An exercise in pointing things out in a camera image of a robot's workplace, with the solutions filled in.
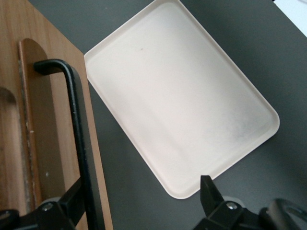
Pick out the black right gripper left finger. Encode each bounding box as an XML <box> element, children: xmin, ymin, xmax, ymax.
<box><xmin>0</xmin><ymin>177</ymin><xmax>87</xmax><ymax>230</ymax></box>

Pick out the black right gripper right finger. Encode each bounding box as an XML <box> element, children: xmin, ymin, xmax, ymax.
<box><xmin>194</xmin><ymin>174</ymin><xmax>264</xmax><ymax>230</ymax></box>

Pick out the black metal drawer handle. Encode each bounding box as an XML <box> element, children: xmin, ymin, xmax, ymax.
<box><xmin>33</xmin><ymin>58</ymin><xmax>100</xmax><ymax>230</ymax></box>

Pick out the wooden drawer front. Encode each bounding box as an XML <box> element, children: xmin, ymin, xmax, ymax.
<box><xmin>0</xmin><ymin>0</ymin><xmax>114</xmax><ymax>230</ymax></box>

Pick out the wooden drawer cabinet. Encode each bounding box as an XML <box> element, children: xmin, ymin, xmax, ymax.
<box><xmin>0</xmin><ymin>0</ymin><xmax>114</xmax><ymax>230</ymax></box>

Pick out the cream rectangular tray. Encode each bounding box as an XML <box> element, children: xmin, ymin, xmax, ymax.
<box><xmin>83</xmin><ymin>0</ymin><xmax>281</xmax><ymax>200</ymax></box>

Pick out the brown wooden handle backplate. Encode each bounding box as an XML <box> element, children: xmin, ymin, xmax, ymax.
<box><xmin>18</xmin><ymin>37</ymin><xmax>81</xmax><ymax>209</ymax></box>

